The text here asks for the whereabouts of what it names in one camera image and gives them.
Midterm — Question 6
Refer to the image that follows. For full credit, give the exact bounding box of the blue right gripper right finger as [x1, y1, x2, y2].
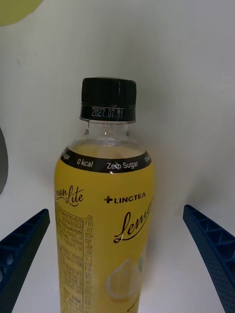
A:
[183, 204, 235, 313]

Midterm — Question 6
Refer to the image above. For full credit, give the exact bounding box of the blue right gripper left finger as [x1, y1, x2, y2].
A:
[0, 208, 51, 313]

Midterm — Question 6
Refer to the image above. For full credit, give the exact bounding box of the yellow label bottle black cap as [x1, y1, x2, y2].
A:
[53, 77, 155, 313]

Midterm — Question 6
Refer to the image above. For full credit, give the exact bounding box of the grey plastic waste bin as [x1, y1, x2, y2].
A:
[0, 127, 9, 195]

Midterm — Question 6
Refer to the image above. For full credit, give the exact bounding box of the yellow-green plastic waste bin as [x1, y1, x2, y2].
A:
[0, 0, 44, 26]

